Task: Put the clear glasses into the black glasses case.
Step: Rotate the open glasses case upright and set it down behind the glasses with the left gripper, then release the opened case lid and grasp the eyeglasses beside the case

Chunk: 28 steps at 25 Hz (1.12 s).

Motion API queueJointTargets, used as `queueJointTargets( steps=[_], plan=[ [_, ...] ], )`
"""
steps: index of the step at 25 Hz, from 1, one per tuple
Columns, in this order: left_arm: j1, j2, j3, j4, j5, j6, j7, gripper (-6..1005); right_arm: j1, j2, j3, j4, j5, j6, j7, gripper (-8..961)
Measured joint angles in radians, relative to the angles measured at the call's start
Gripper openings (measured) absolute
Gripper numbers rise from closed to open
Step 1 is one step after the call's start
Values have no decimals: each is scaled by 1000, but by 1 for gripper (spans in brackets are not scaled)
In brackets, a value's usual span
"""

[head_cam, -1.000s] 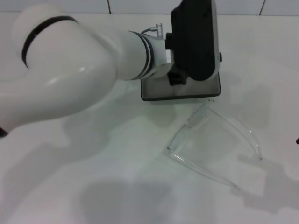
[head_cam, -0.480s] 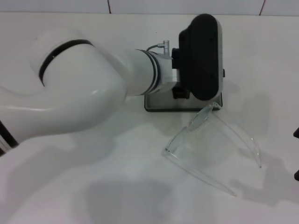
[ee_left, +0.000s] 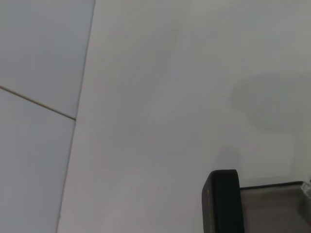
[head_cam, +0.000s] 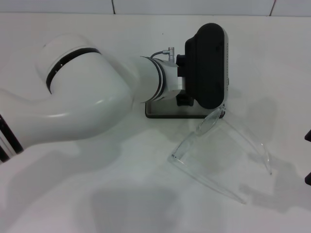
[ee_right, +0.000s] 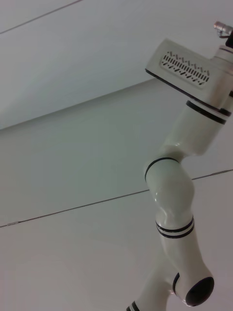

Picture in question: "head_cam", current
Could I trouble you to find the black glasses case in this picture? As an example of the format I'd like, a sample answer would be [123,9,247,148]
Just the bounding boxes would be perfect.
[144,100,227,120]

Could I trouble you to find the thin dark arm cable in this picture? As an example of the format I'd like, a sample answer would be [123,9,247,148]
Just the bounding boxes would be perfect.
[150,46,176,64]

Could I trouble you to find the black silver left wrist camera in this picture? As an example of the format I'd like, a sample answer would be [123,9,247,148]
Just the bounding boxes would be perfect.
[176,22,230,110]

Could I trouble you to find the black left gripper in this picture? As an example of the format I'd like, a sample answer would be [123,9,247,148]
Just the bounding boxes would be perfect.
[176,95,195,108]

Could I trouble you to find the clear transparent glasses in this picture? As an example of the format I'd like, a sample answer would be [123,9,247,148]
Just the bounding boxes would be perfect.
[167,105,273,205]

